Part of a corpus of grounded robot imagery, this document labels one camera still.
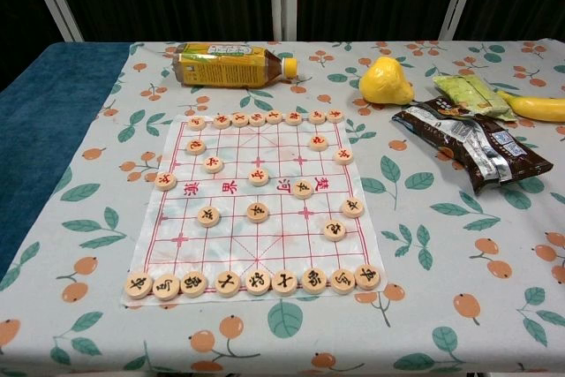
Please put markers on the white Chinese chess board sheet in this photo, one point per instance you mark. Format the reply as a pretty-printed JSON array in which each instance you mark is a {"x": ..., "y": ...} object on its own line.
[{"x": 282, "y": 244}]

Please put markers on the yellow label tea bottle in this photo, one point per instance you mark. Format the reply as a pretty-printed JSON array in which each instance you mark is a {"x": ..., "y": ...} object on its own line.
[{"x": 220, "y": 65}]

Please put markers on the blue table cover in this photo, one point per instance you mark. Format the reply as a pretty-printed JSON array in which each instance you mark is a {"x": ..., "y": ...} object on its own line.
[{"x": 44, "y": 130}]

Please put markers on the floral fruit print tablecloth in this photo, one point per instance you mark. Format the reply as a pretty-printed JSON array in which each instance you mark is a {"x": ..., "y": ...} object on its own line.
[{"x": 441, "y": 262}]

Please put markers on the yellow banana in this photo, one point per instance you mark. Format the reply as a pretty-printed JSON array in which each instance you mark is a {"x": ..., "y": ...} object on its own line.
[{"x": 538, "y": 107}]

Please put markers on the wooden chess piece black character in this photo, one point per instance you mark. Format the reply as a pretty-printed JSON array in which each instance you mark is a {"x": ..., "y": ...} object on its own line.
[
  {"x": 166, "y": 287},
  {"x": 208, "y": 216},
  {"x": 334, "y": 230},
  {"x": 284, "y": 283},
  {"x": 367, "y": 276},
  {"x": 258, "y": 282},
  {"x": 228, "y": 283},
  {"x": 138, "y": 285},
  {"x": 258, "y": 212},
  {"x": 352, "y": 207},
  {"x": 314, "y": 281},
  {"x": 343, "y": 281},
  {"x": 193, "y": 284}
]

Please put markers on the green snack packet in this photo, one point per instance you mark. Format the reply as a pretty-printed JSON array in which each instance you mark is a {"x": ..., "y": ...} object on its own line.
[{"x": 472, "y": 94}]

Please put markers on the brown snack packet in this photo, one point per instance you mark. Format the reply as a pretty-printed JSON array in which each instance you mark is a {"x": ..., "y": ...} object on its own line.
[{"x": 468, "y": 143}]

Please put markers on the yellow pear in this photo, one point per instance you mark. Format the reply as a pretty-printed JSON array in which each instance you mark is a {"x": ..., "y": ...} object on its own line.
[{"x": 384, "y": 83}]

